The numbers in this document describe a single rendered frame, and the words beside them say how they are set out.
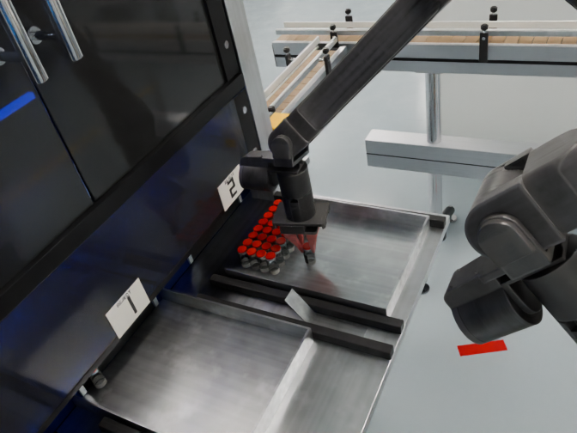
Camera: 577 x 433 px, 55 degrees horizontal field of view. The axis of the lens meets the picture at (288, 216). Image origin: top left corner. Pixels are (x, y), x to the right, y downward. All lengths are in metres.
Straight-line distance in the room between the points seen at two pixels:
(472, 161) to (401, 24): 1.23
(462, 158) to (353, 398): 1.27
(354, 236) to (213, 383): 0.42
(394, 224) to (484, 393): 0.93
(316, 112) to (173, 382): 0.52
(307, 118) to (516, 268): 0.53
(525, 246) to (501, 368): 1.61
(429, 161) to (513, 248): 1.63
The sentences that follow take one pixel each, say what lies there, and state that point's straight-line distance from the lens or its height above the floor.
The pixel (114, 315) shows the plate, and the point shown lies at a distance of 0.95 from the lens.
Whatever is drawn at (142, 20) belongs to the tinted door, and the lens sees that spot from 0.95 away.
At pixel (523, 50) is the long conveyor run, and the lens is 1.79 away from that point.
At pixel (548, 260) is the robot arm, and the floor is 1.34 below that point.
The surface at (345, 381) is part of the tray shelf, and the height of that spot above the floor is 0.88.
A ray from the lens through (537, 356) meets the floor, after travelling 2.10.
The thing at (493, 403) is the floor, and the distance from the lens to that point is 1.97.
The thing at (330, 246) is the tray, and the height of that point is 0.88.
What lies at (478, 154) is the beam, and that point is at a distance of 2.01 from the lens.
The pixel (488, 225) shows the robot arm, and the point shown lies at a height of 1.37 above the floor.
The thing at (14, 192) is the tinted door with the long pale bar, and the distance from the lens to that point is 0.80.
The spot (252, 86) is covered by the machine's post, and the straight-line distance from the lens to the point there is 1.19.
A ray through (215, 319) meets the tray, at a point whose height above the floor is 0.88.
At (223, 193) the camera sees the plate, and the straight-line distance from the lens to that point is 1.13.
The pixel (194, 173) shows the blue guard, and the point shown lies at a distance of 1.05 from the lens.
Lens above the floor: 1.66
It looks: 38 degrees down
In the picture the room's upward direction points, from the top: 13 degrees counter-clockwise
